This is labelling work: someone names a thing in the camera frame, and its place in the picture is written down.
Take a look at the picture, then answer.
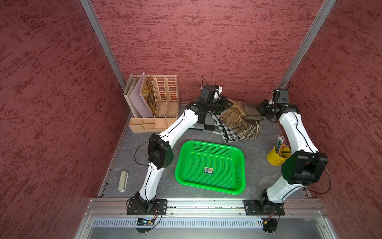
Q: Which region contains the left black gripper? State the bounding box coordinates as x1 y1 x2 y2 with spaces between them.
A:
207 95 233 113

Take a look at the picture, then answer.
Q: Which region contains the grey black checked scarf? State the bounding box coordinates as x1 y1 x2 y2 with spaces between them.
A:
191 113 221 135

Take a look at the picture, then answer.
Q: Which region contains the brown plaid fringed scarf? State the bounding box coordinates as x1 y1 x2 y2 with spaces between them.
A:
218 99 265 140

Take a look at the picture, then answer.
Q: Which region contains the black white smiley scarf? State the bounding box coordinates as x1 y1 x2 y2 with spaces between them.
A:
215 118 245 143

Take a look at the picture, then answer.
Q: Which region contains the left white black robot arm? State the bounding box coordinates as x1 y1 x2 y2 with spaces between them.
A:
133 84 233 214

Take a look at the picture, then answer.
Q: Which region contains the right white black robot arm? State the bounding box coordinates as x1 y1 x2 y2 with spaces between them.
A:
257 89 328 213

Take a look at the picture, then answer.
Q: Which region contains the green plastic basket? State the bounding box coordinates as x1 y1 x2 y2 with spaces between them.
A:
175 140 246 195

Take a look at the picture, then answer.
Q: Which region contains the small label sticker in basket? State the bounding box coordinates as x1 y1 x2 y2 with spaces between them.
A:
204 167 213 174

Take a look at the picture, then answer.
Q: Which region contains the beige wooden file organizer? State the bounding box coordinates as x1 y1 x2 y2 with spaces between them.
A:
123 74 180 133

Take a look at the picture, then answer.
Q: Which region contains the yellow pencil cup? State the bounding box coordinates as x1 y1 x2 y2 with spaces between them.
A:
267 145 291 166

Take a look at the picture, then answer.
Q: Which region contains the brown patterned book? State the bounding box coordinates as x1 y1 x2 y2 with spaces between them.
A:
141 76 156 118

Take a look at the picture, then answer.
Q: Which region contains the lilac folder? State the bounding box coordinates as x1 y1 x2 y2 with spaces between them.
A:
126 72 151 118

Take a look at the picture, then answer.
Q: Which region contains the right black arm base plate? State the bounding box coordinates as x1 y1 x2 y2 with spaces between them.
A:
243 200 285 216

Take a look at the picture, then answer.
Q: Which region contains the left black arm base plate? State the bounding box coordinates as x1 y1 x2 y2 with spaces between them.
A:
126 198 168 216

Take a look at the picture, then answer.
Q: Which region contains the beige oblong handle piece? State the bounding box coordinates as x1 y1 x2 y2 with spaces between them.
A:
118 170 128 192

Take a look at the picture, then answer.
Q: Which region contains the aluminium front rail frame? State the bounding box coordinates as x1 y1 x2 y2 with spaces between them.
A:
75 197 338 239

